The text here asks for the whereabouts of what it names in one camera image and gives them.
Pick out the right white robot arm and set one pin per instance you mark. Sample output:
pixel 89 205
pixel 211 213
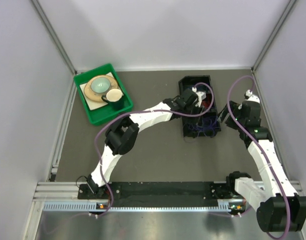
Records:
pixel 278 205

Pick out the light teal bowl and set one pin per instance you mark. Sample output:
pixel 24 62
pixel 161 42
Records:
pixel 100 84

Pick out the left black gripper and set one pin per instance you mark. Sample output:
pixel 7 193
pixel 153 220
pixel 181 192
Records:
pixel 193 105

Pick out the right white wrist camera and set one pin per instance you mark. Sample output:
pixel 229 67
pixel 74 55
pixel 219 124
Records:
pixel 250 96

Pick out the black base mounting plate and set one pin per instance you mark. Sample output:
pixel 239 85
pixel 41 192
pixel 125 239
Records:
pixel 160 191

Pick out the white square board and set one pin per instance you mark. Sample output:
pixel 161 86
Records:
pixel 93 105

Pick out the slotted grey cable duct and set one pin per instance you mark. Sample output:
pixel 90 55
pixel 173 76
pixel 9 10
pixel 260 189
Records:
pixel 61 206

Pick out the green plastic bin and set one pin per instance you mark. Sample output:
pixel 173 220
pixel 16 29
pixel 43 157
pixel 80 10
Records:
pixel 105 113

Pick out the dark green mug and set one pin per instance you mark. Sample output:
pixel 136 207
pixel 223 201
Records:
pixel 114 98

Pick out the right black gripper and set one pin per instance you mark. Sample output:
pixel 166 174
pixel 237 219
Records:
pixel 236 107

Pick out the black three-compartment tray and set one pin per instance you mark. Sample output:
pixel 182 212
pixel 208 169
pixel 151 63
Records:
pixel 207 124

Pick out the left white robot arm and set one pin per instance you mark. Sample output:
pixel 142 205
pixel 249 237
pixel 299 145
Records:
pixel 121 135

